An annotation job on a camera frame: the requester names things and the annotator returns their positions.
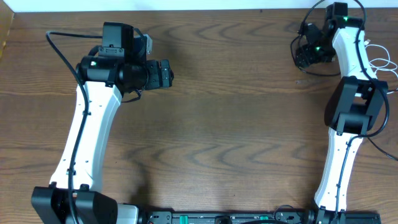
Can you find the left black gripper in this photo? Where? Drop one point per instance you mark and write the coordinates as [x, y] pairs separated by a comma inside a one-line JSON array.
[[166, 73]]

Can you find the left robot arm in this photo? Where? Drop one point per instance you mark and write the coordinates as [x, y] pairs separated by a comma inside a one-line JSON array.
[[117, 67]]

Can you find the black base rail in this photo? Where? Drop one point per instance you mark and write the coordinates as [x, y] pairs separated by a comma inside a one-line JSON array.
[[285, 214]]

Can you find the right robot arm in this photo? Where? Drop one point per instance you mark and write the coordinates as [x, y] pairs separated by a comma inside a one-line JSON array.
[[351, 111]]

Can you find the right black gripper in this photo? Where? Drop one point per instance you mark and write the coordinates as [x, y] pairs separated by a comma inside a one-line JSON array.
[[302, 59]]

